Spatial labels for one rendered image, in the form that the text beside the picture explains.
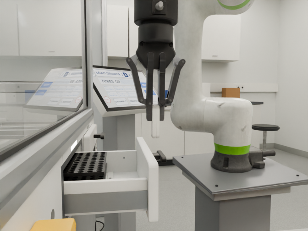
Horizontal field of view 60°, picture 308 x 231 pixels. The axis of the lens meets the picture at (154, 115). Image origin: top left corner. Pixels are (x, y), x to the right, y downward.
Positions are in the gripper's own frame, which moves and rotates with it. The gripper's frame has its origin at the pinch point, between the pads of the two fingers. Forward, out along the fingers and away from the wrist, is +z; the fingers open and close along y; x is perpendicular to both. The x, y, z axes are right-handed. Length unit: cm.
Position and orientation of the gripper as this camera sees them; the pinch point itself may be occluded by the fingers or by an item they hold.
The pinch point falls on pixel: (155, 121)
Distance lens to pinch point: 58.3
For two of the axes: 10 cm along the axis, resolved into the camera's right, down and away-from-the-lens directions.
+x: -1.4, -0.9, 9.9
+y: 9.9, -0.1, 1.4
